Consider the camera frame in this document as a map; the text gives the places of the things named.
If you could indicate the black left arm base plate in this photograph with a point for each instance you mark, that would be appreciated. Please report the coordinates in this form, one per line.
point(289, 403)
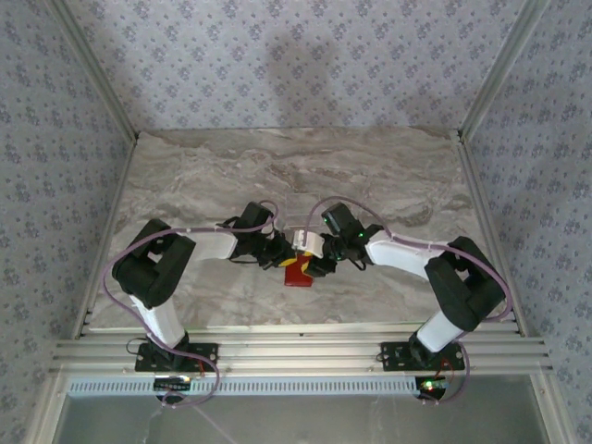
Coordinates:
point(203, 356)

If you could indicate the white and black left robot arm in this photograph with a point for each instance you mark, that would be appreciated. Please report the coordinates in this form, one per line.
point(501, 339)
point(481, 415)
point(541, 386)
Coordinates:
point(208, 245)

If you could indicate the aluminium table side rail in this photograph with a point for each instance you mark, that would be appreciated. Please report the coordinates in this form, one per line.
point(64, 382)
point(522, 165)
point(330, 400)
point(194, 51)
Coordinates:
point(486, 231)
point(107, 240)

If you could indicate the white plastic piece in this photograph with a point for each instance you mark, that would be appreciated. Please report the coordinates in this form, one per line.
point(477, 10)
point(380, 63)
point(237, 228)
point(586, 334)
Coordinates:
point(310, 241)

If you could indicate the aluminium frame post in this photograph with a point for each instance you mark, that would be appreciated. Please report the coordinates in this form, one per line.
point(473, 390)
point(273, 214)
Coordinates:
point(92, 69)
point(504, 69)

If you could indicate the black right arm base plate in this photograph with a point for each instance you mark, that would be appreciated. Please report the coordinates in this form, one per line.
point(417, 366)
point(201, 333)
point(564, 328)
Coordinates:
point(398, 356)

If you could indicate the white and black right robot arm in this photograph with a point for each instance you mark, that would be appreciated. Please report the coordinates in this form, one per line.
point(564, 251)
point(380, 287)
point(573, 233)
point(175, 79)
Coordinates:
point(398, 259)

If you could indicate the grey metal panel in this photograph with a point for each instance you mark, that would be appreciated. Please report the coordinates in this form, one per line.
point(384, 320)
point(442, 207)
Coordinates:
point(324, 421)

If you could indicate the aluminium mounting rail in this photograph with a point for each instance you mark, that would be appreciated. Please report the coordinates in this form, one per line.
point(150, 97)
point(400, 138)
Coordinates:
point(300, 351)

